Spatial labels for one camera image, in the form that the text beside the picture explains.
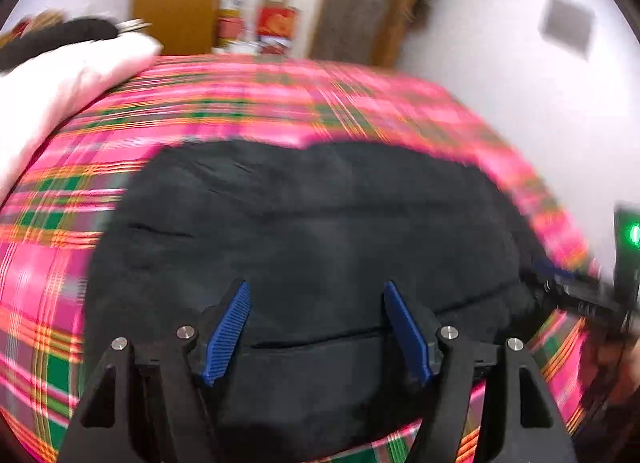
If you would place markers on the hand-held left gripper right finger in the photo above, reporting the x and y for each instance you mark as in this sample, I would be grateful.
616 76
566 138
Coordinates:
410 333

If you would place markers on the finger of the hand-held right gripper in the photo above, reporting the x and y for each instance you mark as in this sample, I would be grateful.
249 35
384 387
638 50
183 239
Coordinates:
580 295

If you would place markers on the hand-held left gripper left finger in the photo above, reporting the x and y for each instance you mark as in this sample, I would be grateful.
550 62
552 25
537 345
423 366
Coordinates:
227 328

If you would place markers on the black hooded puffer jacket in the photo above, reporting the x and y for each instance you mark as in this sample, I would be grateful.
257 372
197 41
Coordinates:
310 223

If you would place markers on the pink plaid bed sheet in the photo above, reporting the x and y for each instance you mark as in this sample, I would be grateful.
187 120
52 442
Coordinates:
275 93

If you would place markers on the white duvet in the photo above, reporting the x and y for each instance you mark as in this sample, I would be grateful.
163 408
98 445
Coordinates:
55 88

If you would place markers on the red gift box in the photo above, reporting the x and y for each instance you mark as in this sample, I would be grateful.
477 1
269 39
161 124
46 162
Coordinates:
277 23

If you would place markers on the stack of colourful boxes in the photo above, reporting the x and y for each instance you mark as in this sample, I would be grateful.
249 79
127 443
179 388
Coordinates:
231 18

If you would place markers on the white papers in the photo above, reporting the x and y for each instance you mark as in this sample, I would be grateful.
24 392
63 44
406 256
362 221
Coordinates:
134 25

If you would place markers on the dark hanging bag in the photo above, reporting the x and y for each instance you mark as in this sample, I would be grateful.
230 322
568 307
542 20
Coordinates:
422 3

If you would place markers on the wooden door with grey panels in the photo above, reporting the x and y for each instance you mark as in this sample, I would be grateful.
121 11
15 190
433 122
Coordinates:
365 3

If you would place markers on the grey wall panel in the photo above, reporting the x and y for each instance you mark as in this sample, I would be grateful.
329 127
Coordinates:
567 25

